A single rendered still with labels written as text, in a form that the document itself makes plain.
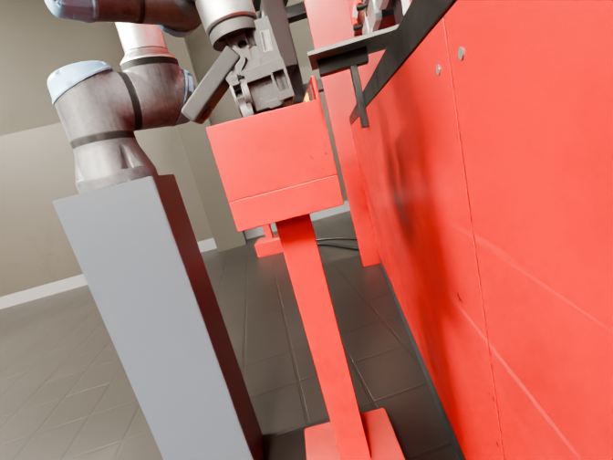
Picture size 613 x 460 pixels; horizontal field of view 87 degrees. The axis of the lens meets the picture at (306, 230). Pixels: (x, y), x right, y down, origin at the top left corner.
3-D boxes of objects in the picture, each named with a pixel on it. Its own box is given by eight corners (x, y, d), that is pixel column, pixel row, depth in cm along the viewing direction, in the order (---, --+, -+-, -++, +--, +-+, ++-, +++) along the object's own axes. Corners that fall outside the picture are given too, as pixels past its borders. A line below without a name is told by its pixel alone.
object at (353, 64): (333, 136, 103) (316, 63, 98) (379, 123, 101) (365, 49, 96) (333, 135, 99) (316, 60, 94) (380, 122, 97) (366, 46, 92)
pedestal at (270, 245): (263, 250, 298) (236, 161, 280) (288, 245, 295) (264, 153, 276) (257, 257, 279) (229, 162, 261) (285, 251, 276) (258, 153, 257)
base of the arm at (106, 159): (63, 198, 60) (40, 143, 58) (100, 192, 75) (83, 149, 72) (146, 177, 62) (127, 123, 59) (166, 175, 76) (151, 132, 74)
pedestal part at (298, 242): (338, 444, 72) (274, 210, 60) (365, 437, 72) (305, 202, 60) (343, 469, 66) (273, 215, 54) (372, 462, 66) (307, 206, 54)
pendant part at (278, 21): (269, 88, 228) (255, 32, 220) (286, 84, 230) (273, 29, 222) (277, 67, 185) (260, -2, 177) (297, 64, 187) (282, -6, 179)
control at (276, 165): (251, 211, 67) (224, 121, 63) (327, 191, 67) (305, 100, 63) (237, 232, 47) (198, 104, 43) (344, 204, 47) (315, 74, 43)
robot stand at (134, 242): (190, 522, 76) (50, 201, 58) (201, 455, 93) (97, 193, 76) (264, 494, 78) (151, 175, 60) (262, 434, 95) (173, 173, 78)
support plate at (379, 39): (312, 70, 105) (311, 67, 105) (394, 47, 101) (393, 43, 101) (307, 56, 88) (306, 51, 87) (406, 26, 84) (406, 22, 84)
